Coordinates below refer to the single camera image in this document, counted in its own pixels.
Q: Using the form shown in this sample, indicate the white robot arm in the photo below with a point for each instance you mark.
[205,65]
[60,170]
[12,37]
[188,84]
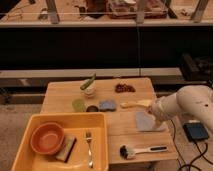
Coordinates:
[195,100]

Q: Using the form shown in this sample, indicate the black foot pedal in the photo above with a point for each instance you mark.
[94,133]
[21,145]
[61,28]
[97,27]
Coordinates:
[195,131]

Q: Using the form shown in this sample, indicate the orange bowl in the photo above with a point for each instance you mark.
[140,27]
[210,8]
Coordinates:
[47,138]

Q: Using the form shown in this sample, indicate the green vegetable in cup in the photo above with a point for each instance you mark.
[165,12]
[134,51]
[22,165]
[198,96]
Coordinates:
[88,82]

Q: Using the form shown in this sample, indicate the green cup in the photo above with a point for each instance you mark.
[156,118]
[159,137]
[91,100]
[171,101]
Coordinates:
[78,105]

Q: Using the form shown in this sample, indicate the dish brush with white handle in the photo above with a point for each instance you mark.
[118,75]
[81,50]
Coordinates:
[128,152]

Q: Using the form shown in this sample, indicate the small dark round dish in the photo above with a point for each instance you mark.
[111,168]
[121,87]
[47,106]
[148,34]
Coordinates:
[92,108]

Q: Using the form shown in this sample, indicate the black equipment box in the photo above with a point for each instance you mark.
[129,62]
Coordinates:
[196,68]

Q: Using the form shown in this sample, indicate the yellow plastic tray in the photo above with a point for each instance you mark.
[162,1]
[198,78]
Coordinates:
[74,124]

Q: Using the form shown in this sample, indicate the brown sponge block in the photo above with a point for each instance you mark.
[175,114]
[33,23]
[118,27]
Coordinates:
[64,153]

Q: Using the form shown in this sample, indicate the bunch of dark grapes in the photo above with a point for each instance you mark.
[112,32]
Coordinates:
[120,88]

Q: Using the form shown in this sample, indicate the light blue towel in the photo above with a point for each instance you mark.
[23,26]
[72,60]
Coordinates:
[146,123]

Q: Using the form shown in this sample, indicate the silver fork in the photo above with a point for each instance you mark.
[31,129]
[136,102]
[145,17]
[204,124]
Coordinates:
[88,137]

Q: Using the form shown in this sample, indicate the wooden table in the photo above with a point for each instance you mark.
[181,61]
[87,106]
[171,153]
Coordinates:
[122,129]

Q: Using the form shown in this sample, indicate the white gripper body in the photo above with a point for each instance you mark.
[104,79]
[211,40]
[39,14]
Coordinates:
[155,109]

